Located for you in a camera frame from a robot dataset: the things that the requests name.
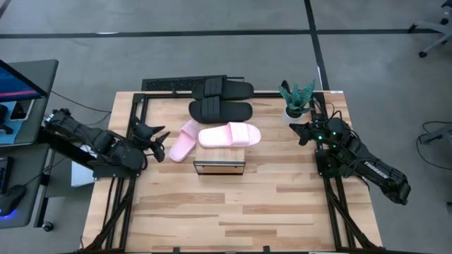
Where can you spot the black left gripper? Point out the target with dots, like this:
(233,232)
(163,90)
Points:
(143,134)

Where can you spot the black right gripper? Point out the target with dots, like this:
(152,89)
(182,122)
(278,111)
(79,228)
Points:
(321,133)

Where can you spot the pink slide sandal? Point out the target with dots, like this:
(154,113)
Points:
(183,143)
(229,135)

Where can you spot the black slide sandal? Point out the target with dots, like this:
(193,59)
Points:
(222,110)
(226,89)

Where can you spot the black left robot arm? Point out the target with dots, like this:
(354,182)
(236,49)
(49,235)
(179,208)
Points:
(106,148)

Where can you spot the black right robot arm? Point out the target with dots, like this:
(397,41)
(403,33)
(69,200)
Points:
(367,166)

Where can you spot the green plant in white pot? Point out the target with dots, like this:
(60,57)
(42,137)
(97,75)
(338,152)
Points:
(296,100)

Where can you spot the black keyboard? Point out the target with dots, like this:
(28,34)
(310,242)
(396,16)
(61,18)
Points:
(169,84)
(4,174)

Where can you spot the white box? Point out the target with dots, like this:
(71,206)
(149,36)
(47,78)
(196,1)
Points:
(81,178)

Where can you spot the grey desk with monitor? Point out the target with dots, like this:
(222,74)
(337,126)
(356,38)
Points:
(44,91)

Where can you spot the grey desk with mouse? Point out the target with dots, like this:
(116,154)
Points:
(28,176)

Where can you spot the grey stand leg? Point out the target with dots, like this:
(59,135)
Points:
(439,135)

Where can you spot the smartphone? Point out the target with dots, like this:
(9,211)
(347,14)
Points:
(22,110)

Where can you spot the black caster wheel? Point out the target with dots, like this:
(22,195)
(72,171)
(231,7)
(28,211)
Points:
(47,226)

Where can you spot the light blue desk mat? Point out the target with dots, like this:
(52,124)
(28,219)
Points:
(16,135)

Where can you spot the computer monitor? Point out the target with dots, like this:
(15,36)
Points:
(14,84)

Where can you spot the black computer mouse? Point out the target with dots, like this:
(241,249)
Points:
(10,199)

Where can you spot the office chair base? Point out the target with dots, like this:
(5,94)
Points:
(444,21)

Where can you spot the black aluminium table frame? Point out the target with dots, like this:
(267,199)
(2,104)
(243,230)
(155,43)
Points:
(162,95)

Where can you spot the wooden shelf with black frame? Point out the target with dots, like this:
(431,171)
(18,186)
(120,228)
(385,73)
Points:
(219,155)

